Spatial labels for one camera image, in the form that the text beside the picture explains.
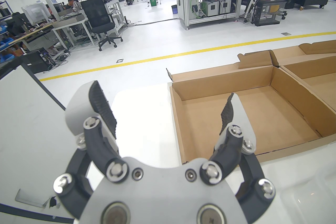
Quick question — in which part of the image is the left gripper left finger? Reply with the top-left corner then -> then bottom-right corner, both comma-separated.
53,80 -> 129,221

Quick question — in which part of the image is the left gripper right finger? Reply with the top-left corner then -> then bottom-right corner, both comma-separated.
199,92 -> 276,207

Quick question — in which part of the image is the shallow cardboard box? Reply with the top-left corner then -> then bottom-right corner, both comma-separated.
270,40 -> 336,115
166,50 -> 336,165

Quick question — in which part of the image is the white partition panel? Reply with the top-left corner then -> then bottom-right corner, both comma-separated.
0,62 -> 79,224

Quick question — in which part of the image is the clear plastic tray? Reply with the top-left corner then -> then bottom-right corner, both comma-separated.
259,140 -> 336,224

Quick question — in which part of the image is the white desk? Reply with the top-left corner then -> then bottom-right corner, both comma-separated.
51,0 -> 126,49

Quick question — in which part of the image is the black office chair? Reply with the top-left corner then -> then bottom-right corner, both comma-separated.
81,0 -> 124,52

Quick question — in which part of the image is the grey computer monitor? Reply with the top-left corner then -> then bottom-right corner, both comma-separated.
21,3 -> 52,25

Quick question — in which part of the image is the black computer case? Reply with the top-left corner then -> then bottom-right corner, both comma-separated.
251,0 -> 287,27

